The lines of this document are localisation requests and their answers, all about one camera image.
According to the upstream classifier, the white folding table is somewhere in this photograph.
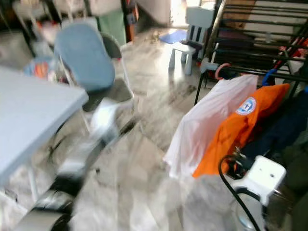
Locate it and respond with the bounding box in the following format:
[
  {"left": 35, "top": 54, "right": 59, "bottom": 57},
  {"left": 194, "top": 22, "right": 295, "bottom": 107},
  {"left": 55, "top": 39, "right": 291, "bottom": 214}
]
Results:
[{"left": 0, "top": 66, "right": 90, "bottom": 203}]

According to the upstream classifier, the blue plastic hanger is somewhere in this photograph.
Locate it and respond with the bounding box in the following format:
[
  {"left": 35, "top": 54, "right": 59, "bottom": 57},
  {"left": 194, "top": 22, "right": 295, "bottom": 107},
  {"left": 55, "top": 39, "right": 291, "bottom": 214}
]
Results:
[{"left": 262, "top": 68, "right": 278, "bottom": 87}]

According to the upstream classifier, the white child chair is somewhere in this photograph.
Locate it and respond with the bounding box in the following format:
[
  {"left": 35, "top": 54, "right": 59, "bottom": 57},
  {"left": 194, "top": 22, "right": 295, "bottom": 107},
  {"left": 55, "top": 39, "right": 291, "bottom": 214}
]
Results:
[{"left": 168, "top": 6, "right": 215, "bottom": 75}]

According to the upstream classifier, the pink plastic hanger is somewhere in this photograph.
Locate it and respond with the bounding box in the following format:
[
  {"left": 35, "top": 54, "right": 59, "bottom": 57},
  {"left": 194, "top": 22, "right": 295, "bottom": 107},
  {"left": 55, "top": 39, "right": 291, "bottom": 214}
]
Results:
[{"left": 215, "top": 63, "right": 231, "bottom": 81}]

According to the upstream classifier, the dark green sofa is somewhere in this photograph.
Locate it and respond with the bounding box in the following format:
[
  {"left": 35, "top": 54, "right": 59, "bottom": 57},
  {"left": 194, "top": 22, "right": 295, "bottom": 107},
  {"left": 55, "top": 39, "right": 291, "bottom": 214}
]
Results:
[{"left": 283, "top": 144, "right": 308, "bottom": 231}]

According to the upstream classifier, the navy blue garment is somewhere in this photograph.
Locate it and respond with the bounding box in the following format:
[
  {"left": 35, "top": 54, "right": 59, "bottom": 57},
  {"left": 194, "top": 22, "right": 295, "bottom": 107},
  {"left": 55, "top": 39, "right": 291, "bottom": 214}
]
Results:
[{"left": 241, "top": 87, "right": 308, "bottom": 162}]

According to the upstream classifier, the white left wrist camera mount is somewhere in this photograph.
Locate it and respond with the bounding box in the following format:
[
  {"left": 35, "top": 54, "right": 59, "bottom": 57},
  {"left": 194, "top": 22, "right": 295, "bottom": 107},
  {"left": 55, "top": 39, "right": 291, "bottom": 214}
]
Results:
[{"left": 89, "top": 102, "right": 126, "bottom": 142}]

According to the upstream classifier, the black metal drying rack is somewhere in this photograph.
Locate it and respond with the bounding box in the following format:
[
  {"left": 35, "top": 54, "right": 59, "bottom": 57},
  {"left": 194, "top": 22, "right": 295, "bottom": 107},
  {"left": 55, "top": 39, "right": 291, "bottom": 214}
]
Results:
[{"left": 195, "top": 0, "right": 308, "bottom": 106}]

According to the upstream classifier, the blue floor mat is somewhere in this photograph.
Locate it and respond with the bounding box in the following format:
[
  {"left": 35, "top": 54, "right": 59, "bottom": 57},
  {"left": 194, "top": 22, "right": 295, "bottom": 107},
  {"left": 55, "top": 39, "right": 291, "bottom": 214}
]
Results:
[{"left": 159, "top": 29, "right": 188, "bottom": 45}]

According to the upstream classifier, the grey folding chair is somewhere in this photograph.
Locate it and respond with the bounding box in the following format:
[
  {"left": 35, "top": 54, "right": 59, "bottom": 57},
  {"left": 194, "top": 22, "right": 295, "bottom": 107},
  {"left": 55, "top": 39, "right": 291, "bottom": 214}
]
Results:
[{"left": 65, "top": 33, "right": 135, "bottom": 140}]

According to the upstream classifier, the orange shirt with round badge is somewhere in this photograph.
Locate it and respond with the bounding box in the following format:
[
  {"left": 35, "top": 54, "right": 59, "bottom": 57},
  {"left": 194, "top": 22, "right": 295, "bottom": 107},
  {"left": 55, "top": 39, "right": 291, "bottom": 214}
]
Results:
[{"left": 192, "top": 83, "right": 290, "bottom": 179}]

